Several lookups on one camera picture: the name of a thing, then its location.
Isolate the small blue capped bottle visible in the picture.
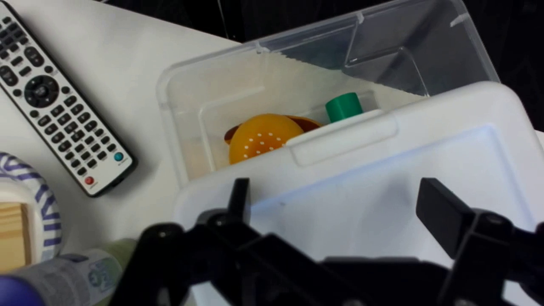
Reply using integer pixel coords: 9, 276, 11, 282
0, 238, 136, 306

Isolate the white plastic box lid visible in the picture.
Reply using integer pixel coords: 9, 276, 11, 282
176, 82, 544, 265

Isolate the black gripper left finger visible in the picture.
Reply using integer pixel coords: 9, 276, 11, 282
228, 177, 250, 223

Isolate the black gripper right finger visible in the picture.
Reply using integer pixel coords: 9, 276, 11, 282
417, 177, 475, 259

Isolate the clear plastic storage box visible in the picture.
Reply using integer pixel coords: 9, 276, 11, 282
157, 0, 499, 184

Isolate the black tv remote control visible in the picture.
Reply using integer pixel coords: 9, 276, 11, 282
0, 0, 138, 197

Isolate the green plastic cylinder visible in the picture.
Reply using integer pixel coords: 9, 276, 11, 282
325, 92, 364, 123

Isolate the orange perforated ball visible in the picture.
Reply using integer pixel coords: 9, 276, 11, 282
230, 114, 303, 163

